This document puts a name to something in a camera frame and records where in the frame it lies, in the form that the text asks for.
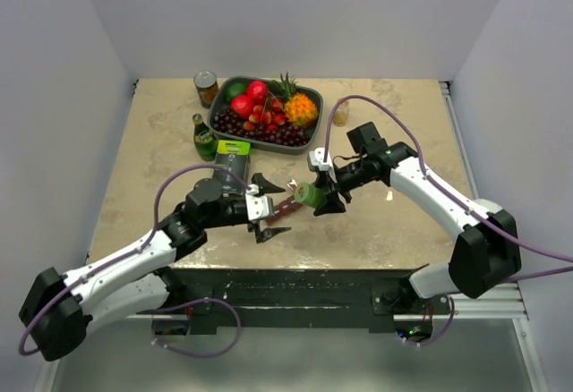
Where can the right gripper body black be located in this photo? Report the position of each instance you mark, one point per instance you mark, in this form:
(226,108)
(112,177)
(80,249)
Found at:
(347,178)

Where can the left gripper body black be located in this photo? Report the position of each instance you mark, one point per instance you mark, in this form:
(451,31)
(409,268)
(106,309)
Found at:
(229,215)

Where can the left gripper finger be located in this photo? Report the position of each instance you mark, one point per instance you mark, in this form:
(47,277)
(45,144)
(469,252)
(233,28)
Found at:
(265,186)
(263,235)

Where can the red weekly pill organizer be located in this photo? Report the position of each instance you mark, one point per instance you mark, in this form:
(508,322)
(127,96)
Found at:
(287,206)

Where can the green pill bottle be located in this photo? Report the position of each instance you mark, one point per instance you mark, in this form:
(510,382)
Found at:
(308,195)

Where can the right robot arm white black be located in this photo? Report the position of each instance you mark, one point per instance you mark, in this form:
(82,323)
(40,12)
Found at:
(485,253)

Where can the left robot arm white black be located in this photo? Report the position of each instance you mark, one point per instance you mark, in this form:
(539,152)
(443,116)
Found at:
(61,309)

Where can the razor box black green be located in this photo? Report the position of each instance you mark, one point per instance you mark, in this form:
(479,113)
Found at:
(234,156)

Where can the clear glass jar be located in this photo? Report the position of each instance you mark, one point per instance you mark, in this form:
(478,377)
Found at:
(341,115)

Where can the green glass bottle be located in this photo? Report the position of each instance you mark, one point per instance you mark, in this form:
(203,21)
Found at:
(204,140)

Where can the purple grape bunch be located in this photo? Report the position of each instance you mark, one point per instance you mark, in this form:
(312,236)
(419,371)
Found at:
(230,124)

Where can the red apple lower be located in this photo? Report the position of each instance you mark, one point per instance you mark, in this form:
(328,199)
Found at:
(243,106)

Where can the red apple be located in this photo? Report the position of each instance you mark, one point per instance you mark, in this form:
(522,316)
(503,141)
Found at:
(243,106)
(257,91)

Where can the red apple upper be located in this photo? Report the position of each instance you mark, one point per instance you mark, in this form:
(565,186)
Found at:
(257,91)

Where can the grey fruit tray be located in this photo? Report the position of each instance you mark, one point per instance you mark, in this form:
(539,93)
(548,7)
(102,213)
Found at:
(219,104)

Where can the pineapple top green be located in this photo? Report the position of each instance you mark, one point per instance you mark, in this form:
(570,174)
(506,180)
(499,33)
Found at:
(285,85)

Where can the green lime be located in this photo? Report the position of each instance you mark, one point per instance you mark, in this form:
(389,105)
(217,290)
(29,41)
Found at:
(234,90)

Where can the tin can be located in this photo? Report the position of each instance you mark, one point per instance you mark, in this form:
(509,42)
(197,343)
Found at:
(206,84)

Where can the white paper cup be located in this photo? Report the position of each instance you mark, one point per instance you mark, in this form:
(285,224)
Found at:
(490,206)

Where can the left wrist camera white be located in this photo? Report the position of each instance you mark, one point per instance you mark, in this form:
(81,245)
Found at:
(259,206)

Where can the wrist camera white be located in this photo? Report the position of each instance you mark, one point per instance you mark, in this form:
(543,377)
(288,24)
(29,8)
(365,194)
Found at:
(259,206)
(319,161)

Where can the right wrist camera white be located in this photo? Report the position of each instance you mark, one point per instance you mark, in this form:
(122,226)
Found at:
(319,161)

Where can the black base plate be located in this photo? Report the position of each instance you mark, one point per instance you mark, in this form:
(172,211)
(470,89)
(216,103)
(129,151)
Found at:
(266,298)

